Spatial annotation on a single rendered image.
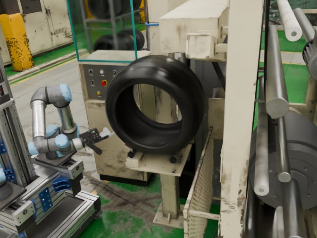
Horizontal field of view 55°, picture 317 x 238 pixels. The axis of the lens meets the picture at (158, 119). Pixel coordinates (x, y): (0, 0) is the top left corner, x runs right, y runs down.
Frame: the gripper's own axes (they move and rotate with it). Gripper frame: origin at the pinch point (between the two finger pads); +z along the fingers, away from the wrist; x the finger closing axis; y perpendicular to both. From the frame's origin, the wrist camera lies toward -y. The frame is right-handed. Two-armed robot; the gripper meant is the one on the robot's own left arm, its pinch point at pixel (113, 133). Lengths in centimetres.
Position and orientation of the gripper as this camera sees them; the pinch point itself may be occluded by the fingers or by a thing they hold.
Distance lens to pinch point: 194.4
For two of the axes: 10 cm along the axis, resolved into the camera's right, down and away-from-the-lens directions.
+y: -3.1, -9.3, -1.9
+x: -3.2, -0.8, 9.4
